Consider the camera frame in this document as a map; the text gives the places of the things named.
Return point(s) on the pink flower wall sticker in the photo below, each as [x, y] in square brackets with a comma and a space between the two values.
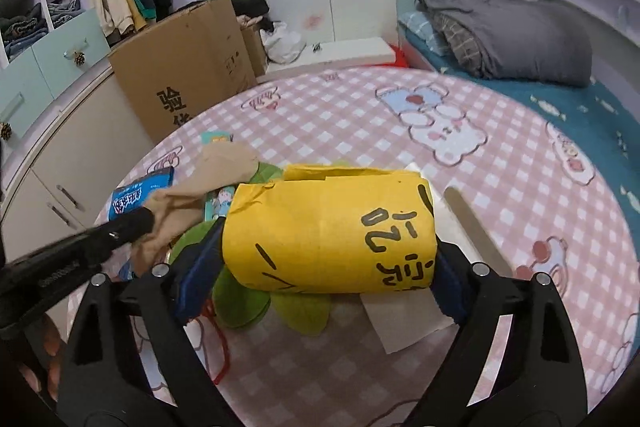
[312, 22]

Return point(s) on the small teal stair drawer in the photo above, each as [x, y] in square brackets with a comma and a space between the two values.
[70, 42]

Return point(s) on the grey folded clothes stack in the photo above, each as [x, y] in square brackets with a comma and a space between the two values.
[64, 9]

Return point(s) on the pine cone drawer pull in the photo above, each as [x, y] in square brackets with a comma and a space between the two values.
[6, 130]
[79, 58]

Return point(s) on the dark clothes heap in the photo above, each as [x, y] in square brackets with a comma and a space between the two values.
[252, 9]

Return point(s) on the grey quilt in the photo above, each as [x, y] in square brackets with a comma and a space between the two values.
[510, 32]

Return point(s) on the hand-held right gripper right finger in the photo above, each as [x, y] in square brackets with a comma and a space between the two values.
[448, 289]

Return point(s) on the yellow paper box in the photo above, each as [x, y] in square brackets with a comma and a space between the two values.
[325, 227]

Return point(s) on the pink checked tablecloth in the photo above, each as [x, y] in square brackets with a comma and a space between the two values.
[400, 132]

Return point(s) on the white paper piece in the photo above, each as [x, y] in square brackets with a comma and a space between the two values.
[400, 322]

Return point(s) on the beige stocking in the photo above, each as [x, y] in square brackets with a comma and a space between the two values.
[210, 177]

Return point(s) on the large cardboard box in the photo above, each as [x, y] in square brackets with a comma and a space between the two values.
[175, 72]

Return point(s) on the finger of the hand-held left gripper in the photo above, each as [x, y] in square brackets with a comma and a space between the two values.
[125, 227]

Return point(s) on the cartoon printed wrapper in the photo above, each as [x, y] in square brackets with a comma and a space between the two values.
[217, 202]

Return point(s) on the white low cabinet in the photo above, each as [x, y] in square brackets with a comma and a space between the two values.
[60, 157]

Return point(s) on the teal printed bedsheet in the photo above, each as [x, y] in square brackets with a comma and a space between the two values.
[590, 117]

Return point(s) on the dark folded clothes stack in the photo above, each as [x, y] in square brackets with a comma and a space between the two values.
[22, 29]

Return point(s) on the red white low bench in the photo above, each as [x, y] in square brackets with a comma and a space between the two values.
[340, 57]

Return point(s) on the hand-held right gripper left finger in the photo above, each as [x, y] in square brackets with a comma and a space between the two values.
[200, 262]

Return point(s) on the small cardboard box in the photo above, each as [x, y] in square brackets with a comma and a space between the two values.
[254, 52]

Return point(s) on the blue snack packet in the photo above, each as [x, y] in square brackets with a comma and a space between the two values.
[135, 194]

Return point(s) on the large teal stair drawer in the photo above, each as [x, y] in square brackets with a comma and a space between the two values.
[25, 97]

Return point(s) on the person's left hand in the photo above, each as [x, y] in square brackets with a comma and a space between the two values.
[42, 347]

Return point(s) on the white plastic bag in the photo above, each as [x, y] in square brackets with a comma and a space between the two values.
[282, 42]

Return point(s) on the small teal card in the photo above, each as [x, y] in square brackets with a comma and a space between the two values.
[217, 138]

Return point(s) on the green felt piece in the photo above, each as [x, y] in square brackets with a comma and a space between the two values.
[240, 302]

